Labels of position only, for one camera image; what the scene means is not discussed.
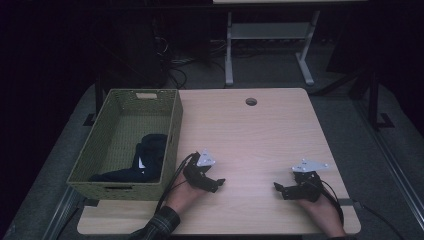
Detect tangle of floor cables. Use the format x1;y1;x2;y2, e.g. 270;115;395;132
151;34;228;90

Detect black floor cable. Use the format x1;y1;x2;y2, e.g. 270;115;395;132
352;199;398;240

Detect aluminium floor rail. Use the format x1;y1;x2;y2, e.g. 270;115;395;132
42;185;83;240
352;98;424;232

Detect white metal desk frame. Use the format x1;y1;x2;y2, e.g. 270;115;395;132
224;9;321;88

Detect dark navy garment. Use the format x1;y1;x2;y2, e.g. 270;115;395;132
88;133;169;184

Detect person's right hand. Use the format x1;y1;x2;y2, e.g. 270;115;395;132
296;190;347;238

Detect black metal stand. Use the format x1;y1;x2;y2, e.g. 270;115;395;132
348;64;396;132
82;74;105;127

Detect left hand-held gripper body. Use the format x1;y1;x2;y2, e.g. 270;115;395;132
182;148;217;186

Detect person's left hand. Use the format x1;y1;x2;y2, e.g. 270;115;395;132
165;173;208;216

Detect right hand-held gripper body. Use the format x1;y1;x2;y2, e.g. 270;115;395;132
291;158;330;203

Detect green woven basket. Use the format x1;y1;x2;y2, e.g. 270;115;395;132
66;88;184;202

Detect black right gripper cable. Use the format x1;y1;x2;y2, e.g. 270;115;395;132
313;178;345;226

